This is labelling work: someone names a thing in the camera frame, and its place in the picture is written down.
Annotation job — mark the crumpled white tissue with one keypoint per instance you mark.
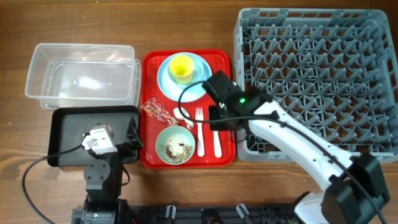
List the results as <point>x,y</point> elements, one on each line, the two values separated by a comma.
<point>180,115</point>

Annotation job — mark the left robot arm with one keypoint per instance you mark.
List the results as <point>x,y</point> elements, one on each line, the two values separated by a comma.
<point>104,176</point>

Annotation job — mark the clear plastic bin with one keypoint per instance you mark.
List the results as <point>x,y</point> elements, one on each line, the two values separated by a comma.
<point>81,75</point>

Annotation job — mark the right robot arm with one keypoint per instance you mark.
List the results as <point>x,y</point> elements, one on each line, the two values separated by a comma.
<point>353,188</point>

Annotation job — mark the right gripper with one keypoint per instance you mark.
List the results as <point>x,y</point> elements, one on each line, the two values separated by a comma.
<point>213,111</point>

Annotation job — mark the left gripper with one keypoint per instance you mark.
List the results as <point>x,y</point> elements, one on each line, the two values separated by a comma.
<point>129,151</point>

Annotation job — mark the red snack wrapper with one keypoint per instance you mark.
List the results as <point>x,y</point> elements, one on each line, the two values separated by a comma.
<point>154,109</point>

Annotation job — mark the food scraps and rice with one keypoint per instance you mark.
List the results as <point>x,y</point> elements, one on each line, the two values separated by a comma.
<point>177,149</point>

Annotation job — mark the black tray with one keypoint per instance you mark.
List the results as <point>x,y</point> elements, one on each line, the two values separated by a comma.
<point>70,124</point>

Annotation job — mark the white plastic spoon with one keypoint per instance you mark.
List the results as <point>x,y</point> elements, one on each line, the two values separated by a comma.
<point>217,144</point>

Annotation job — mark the light blue plate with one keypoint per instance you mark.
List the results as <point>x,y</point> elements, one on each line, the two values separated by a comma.
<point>172,90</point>

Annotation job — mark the yellow plastic cup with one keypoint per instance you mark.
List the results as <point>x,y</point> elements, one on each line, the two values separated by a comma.
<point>182,67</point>

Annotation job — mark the grey dishwasher rack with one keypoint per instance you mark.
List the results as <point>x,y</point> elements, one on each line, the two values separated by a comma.
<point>333,70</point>

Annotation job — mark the red serving tray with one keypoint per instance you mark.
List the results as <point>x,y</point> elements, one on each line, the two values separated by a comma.
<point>152,127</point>

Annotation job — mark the white plastic fork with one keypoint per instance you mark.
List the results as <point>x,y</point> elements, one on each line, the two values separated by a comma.
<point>199,116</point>

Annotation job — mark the green bowl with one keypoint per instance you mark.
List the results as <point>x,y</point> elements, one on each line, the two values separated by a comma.
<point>167,133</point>

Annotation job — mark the light blue small bowl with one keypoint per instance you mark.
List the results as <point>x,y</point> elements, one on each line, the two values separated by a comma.
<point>198,70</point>

